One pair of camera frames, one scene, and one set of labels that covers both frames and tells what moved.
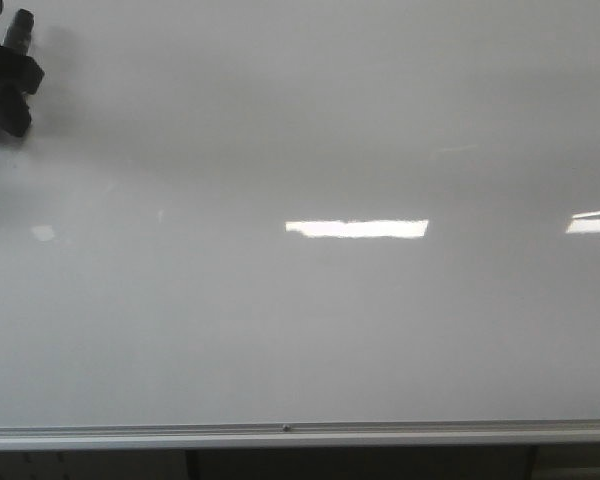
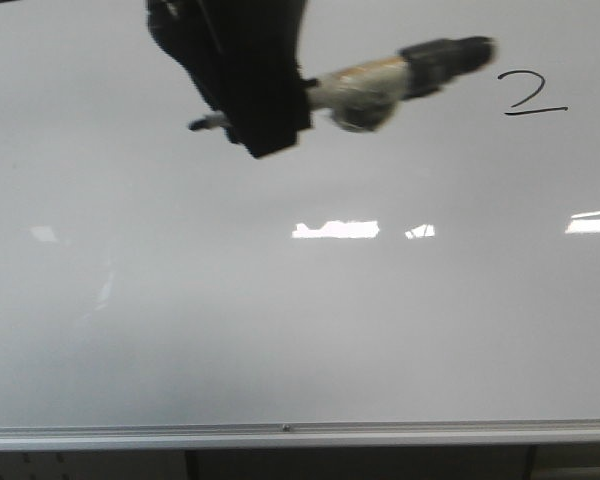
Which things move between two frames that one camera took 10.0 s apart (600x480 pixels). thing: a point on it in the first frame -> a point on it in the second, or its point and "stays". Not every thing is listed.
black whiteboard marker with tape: (19, 33) -> (363, 95)
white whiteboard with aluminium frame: (306, 225) stays
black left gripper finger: (4, 106) -> (183, 28)
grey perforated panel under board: (83, 465) stays
